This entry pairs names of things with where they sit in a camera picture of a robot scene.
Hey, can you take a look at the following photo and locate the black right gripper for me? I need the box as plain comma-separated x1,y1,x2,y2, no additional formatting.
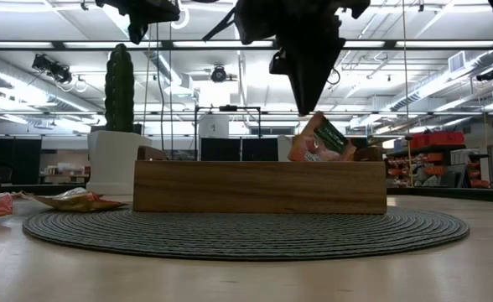
233,0,372,117

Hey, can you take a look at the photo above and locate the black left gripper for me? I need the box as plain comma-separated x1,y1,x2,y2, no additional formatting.
95,0,182,46

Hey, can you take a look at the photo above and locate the red peach tea packet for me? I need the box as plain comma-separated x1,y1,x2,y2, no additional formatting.
287,111,358,163

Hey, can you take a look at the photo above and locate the yellow red tea packet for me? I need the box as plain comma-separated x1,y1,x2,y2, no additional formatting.
11,186,128,213

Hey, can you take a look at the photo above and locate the wooden compartment tea box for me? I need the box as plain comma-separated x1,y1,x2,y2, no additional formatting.
132,145,388,215

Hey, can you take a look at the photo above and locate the green cactus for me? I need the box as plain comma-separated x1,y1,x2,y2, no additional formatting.
104,43,135,133

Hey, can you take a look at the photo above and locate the black monitor screen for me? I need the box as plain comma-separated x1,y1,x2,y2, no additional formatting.
200,137,242,163
241,137,279,163

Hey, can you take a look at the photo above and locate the white box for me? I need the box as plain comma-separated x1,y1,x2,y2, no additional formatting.
199,114,230,138

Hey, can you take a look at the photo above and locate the white plant pot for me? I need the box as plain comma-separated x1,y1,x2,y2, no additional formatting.
86,130,153,196

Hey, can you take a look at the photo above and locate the shelf with red bins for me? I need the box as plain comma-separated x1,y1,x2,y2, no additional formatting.
387,130,491,190

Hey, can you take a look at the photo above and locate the round grey woven placemat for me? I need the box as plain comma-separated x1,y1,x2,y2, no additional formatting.
21,205,470,262

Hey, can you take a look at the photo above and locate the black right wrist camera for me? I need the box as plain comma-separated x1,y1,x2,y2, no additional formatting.
268,49,290,76

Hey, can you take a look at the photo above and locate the black hanging cable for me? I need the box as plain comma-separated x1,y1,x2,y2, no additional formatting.
155,23,167,152

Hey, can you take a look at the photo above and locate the black stand frame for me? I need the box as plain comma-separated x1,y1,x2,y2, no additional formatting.
194,103,262,163

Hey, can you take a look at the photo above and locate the yellow hanging cable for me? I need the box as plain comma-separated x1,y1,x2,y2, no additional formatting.
400,0,413,188

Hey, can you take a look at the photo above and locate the black aluminium rig frame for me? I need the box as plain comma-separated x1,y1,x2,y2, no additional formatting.
0,39,493,206

